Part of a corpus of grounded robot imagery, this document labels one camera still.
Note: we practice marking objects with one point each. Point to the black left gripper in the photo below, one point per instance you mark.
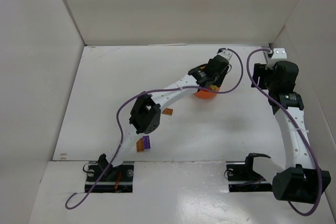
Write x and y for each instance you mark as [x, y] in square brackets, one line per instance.
[220, 74]

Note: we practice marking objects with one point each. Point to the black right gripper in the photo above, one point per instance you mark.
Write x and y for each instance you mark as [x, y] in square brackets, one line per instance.
[259, 76]

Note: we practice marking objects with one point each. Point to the brown lego plate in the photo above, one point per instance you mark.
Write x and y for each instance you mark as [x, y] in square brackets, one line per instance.
[167, 111]

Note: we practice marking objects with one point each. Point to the purple lego brick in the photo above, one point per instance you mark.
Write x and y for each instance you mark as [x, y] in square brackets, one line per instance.
[146, 142]

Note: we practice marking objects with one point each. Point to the brown lego brick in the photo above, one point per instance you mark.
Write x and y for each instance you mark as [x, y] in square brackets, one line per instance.
[139, 145]

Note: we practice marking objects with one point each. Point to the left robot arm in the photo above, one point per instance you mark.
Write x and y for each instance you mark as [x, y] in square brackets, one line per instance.
[147, 108]

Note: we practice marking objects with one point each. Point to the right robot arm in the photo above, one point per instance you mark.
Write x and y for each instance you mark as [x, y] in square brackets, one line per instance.
[298, 180]

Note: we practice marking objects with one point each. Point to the orange round divided container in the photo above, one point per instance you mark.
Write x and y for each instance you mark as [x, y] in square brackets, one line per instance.
[208, 94]

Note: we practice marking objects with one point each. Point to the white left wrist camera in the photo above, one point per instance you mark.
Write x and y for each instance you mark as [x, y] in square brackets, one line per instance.
[225, 53]

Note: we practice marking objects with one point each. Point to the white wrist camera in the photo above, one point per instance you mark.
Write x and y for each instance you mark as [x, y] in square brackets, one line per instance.
[278, 54]
[225, 53]

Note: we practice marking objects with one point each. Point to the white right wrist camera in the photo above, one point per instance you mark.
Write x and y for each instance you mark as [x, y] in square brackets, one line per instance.
[278, 54]

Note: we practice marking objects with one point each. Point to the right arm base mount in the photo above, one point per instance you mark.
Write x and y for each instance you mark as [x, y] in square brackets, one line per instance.
[243, 179]

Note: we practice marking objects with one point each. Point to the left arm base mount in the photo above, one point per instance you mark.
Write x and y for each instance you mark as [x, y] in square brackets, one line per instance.
[115, 180]

